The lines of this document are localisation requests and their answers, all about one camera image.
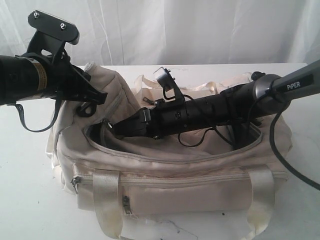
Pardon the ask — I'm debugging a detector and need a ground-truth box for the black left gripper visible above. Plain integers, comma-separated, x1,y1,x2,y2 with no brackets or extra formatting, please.
22,30,108,105

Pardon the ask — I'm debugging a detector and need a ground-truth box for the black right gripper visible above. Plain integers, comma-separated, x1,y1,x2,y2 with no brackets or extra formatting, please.
113,98,195,139

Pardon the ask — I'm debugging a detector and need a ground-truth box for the cream fabric duffel bag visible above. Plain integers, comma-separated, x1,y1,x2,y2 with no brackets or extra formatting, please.
46,62,289,240

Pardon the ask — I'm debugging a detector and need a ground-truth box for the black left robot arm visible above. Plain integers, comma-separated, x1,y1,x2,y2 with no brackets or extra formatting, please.
0,29,107,105

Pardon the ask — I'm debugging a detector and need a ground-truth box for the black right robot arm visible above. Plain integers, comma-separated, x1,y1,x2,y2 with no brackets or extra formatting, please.
112,61,320,139

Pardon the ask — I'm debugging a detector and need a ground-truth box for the white backdrop curtain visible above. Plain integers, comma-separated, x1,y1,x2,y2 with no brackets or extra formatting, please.
0,0,320,65

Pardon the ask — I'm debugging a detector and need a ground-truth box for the white paper hang tag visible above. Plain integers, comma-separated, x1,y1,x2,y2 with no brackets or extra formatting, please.
120,218,181,240

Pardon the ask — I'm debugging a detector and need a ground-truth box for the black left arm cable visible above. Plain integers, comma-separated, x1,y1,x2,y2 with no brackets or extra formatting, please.
14,97,63,133

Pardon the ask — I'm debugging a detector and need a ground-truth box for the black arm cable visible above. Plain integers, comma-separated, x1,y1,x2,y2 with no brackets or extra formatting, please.
14,97,63,133
159,71,320,191

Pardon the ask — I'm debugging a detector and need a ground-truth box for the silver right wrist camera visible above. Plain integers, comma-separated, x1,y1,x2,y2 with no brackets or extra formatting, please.
153,67,175,92

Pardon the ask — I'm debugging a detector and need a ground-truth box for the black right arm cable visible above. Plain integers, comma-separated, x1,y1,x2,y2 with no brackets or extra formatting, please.
159,71,320,191

